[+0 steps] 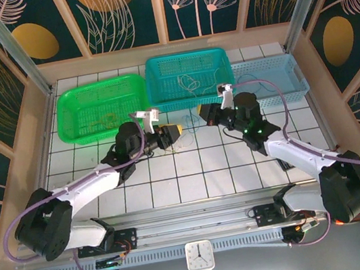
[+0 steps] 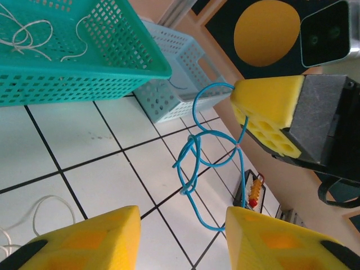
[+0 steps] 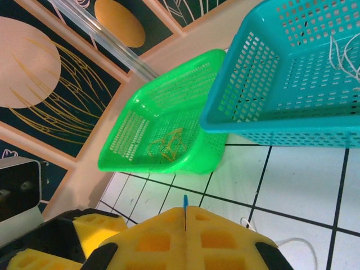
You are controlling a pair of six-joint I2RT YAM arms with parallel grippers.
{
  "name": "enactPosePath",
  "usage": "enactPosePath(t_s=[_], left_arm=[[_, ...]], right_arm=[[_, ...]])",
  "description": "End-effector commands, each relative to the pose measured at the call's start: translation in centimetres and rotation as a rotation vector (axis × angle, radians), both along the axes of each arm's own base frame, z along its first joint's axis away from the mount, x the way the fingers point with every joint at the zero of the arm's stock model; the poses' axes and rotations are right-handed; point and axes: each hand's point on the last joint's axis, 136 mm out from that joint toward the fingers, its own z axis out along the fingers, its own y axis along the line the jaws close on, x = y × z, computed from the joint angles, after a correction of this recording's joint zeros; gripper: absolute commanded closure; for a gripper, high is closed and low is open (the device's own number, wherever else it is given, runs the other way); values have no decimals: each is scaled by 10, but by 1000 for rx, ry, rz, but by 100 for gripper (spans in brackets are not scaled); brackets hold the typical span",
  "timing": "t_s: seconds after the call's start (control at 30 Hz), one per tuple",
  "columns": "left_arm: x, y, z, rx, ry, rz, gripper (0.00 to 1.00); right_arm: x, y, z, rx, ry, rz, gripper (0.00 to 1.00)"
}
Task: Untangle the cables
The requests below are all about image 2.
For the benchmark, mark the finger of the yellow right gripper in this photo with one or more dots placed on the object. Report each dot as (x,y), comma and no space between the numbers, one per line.
(281,132)
(267,98)

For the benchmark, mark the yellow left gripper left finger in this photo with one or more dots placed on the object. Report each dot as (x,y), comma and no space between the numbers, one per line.
(84,247)

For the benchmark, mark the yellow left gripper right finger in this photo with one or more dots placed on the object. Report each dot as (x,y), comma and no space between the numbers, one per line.
(267,247)

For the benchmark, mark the black terminal board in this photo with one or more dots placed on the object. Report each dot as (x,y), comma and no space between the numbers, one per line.
(254,191)

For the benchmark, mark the light blue plastic basket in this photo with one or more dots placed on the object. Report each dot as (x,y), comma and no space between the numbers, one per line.
(168,112)

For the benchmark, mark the teal plastic basket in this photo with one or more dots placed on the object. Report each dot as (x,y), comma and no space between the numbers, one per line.
(84,84)

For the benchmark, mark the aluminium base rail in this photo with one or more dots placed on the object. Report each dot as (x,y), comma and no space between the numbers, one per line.
(289,216)

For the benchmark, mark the aluminium frame post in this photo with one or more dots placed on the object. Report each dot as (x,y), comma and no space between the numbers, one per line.
(177,11)

